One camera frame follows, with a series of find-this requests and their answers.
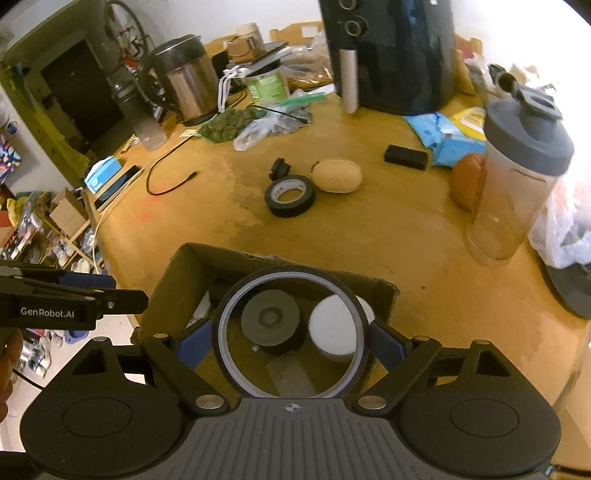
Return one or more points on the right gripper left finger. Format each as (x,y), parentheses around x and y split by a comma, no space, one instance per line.
(193,393)

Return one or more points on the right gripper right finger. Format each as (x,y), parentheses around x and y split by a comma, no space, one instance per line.
(407,361)

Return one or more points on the white lidded plastic jar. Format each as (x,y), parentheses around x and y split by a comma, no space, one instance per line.
(333,330)

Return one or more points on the brown cardboard box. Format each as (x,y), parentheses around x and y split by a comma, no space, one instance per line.
(199,300)

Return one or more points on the black round spool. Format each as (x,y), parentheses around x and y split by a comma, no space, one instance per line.
(272,320)

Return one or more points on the black threaded connector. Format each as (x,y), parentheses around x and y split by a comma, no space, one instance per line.
(279,169)

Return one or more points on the left hand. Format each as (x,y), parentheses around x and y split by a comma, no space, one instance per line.
(9,358)

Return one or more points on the beige oval pouch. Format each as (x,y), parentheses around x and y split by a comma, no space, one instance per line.
(338,176)

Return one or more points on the small black rectangular box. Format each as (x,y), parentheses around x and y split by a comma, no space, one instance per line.
(407,157)

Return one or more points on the orange apple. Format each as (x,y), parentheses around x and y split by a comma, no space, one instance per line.
(464,180)

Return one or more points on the black electrical tape roll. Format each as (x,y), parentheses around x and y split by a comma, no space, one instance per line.
(290,196)

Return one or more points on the black round trivet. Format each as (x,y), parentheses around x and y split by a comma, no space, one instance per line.
(572,286)

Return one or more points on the blue wipes pack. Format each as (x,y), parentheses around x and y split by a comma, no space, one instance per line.
(432,128)
(454,147)

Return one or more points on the white plastic bag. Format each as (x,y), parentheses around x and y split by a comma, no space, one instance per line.
(561,233)

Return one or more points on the bag of green balls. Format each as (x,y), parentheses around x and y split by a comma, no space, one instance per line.
(228,125)

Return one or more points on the yellow wipes pack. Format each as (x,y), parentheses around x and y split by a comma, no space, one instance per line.
(470,122)

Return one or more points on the grey lid shaker bottle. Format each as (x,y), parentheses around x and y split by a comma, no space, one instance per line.
(527,150)

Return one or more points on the clear crumpled plastic bag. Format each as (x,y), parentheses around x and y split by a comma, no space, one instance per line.
(274,122)

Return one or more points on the steel electric kettle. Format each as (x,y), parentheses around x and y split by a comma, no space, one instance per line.
(179,76)

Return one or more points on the green label can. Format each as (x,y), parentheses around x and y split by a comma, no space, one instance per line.
(267,86)

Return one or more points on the black air fryer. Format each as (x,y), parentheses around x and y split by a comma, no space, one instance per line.
(392,56)

